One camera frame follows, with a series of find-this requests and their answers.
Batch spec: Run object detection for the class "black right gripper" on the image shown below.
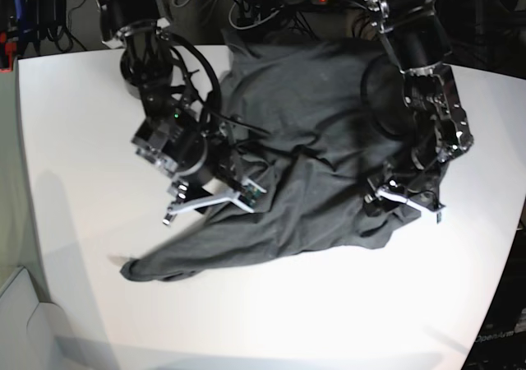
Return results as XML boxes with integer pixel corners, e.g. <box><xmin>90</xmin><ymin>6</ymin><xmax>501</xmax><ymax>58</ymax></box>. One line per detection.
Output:
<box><xmin>166</xmin><ymin>139</ymin><xmax>244</xmax><ymax>200</ymax></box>

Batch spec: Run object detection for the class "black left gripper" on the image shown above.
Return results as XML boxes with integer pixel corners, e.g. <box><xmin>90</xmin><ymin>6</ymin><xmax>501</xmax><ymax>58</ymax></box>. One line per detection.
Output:
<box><xmin>363</xmin><ymin>156</ymin><xmax>446</xmax><ymax>216</ymax></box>

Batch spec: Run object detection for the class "dark grey t-shirt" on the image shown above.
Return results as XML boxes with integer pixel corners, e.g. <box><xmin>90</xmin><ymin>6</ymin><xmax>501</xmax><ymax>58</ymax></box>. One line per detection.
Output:
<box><xmin>121</xmin><ymin>32</ymin><xmax>420</xmax><ymax>282</ymax></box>

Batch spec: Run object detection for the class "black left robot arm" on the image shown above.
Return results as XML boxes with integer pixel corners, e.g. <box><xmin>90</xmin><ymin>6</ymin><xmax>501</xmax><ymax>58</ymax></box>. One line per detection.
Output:
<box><xmin>363</xmin><ymin>0</ymin><xmax>474</xmax><ymax>215</ymax></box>

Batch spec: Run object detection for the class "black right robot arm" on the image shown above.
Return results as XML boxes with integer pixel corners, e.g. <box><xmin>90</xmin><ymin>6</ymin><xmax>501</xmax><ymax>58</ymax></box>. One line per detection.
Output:
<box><xmin>95</xmin><ymin>0</ymin><xmax>246</xmax><ymax>203</ymax></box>

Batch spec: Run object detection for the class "red clamp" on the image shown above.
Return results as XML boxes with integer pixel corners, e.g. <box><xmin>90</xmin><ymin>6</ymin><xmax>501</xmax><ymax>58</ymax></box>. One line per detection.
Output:
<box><xmin>0</xmin><ymin>31</ymin><xmax>17</xmax><ymax>72</ymax></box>

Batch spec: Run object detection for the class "grey tray corner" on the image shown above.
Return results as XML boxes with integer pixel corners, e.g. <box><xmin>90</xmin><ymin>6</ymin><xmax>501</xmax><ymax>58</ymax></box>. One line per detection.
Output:
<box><xmin>1</xmin><ymin>267</ymin><xmax>71</xmax><ymax>370</ymax></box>

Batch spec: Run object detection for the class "white cable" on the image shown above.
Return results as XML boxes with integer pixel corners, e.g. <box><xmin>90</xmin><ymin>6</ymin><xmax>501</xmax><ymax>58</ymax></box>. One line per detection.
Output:
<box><xmin>228</xmin><ymin>0</ymin><xmax>284</xmax><ymax>30</ymax></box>

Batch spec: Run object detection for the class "blue tool handle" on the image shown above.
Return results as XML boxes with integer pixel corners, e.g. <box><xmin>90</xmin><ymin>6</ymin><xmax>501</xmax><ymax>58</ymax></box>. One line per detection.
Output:
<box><xmin>13</xmin><ymin>0</ymin><xmax>25</xmax><ymax>31</ymax></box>

